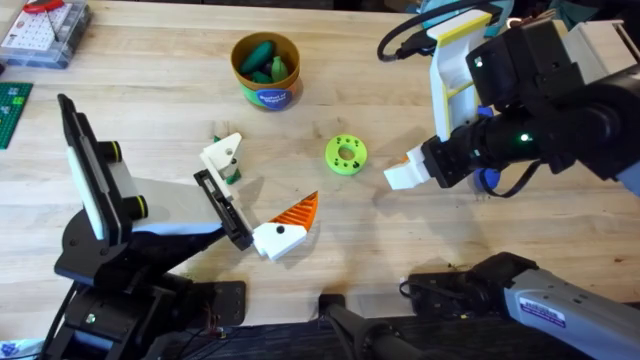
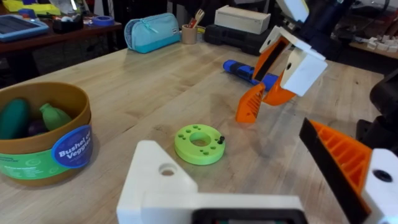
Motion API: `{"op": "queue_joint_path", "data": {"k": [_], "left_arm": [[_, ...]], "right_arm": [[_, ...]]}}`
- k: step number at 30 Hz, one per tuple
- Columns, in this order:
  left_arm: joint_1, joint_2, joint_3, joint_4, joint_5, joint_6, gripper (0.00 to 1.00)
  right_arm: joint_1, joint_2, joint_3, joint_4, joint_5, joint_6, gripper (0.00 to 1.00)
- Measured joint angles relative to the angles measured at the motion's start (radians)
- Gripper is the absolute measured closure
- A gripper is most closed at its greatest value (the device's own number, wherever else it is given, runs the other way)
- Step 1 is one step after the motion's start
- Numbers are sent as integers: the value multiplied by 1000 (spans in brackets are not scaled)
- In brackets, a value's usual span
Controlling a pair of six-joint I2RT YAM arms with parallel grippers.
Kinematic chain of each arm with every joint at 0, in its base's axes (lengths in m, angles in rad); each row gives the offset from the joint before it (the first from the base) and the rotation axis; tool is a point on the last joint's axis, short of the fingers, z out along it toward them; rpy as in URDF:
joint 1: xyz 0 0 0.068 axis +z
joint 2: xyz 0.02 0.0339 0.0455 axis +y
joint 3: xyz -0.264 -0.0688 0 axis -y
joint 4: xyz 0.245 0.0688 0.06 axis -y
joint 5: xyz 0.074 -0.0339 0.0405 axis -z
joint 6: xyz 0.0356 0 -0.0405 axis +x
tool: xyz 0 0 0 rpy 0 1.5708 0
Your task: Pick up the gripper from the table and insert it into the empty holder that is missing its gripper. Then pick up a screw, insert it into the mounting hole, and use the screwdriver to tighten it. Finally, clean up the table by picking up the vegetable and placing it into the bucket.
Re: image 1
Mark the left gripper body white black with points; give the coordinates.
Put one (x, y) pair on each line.
(170, 205)

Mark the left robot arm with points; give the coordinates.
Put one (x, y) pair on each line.
(110, 310)

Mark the left wrist upright black plate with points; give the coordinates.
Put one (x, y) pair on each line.
(85, 165)

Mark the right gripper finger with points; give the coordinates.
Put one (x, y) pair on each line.
(406, 176)
(416, 156)

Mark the green board with blocks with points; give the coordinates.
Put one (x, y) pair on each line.
(10, 115)

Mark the clear plastic parts box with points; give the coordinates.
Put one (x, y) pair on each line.
(75, 35)

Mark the tub of toy vegetables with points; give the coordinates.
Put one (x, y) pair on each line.
(265, 87)

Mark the black tube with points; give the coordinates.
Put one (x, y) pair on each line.
(370, 335)

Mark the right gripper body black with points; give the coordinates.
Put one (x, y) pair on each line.
(505, 145)

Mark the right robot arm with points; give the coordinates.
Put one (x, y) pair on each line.
(550, 305)

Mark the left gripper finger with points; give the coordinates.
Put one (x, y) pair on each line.
(280, 240)
(222, 152)

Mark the green disc with holes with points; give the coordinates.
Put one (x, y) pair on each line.
(332, 162)

